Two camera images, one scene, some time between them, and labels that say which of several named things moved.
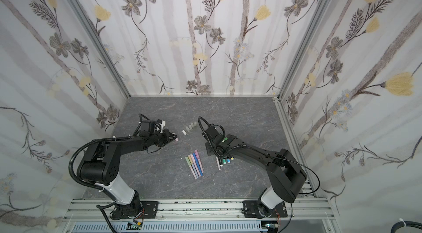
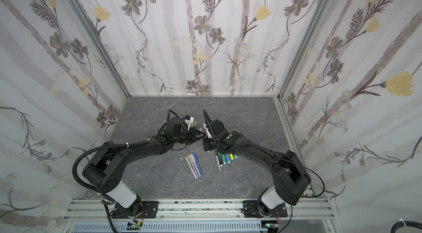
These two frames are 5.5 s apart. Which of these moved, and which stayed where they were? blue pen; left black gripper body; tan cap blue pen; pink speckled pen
Moved: left black gripper body
Stayed: tan cap blue pen; blue pen; pink speckled pen
